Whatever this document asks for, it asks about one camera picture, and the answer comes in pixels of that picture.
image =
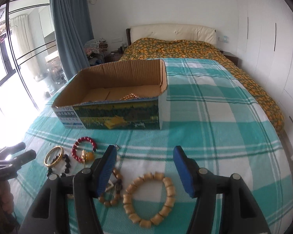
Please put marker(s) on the white wardrobe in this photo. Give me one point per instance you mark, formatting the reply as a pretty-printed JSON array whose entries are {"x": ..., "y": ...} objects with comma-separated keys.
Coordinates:
[{"x": 263, "y": 41}]

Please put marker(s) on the wall outlet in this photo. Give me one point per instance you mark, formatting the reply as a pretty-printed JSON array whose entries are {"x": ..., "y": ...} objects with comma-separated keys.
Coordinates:
[{"x": 224, "y": 39}]

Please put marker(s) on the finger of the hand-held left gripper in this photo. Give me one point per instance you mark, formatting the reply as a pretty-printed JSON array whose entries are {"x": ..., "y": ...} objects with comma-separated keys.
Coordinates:
[
  {"x": 24, "y": 159},
  {"x": 15, "y": 148}
]

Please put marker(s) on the printed cardboard box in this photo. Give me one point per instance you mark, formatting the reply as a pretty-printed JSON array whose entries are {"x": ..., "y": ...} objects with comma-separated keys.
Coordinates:
[{"x": 117, "y": 117}]

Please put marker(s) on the pile of clothes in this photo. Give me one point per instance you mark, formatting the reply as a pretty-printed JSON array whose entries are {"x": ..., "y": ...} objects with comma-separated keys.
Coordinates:
[{"x": 94, "y": 45}]

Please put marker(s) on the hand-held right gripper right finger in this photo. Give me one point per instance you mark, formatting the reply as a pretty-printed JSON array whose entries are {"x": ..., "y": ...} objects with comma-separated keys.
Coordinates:
[{"x": 183, "y": 173}]

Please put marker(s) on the white wall switch panel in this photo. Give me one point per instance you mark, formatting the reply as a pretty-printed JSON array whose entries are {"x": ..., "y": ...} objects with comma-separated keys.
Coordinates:
[{"x": 117, "y": 39}]

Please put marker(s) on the teal plaid bed sheet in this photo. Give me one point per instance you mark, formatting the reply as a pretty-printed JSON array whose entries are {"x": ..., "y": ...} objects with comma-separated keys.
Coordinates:
[{"x": 210, "y": 126}]

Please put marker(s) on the cream padded headboard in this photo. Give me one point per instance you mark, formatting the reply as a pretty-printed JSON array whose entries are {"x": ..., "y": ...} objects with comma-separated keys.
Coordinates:
[{"x": 173, "y": 31}]

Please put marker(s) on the dark wooden nightstand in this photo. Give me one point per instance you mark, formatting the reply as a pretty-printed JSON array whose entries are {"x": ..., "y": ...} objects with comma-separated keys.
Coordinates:
[
  {"x": 230, "y": 57},
  {"x": 113, "y": 57}
]

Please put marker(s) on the blue curtain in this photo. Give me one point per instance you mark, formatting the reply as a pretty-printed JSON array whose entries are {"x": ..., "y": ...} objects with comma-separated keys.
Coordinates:
[{"x": 68, "y": 29}]

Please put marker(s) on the gold bangle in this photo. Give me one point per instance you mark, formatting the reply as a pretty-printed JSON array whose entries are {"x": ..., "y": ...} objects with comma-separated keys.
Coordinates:
[{"x": 48, "y": 162}]

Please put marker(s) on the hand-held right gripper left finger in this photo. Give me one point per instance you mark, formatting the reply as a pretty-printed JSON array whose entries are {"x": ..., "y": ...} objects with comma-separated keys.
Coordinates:
[{"x": 107, "y": 170}]

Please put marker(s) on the black framed glass door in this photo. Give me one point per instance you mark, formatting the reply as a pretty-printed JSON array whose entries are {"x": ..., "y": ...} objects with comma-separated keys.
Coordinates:
[{"x": 7, "y": 29}]

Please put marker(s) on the orange floral quilt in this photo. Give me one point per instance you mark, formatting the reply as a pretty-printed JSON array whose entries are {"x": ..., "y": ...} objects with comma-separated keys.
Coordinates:
[{"x": 185, "y": 48}]

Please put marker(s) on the sheer white curtain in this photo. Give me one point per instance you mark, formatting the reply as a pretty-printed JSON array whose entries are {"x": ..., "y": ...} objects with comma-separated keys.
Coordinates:
[{"x": 22, "y": 36}]

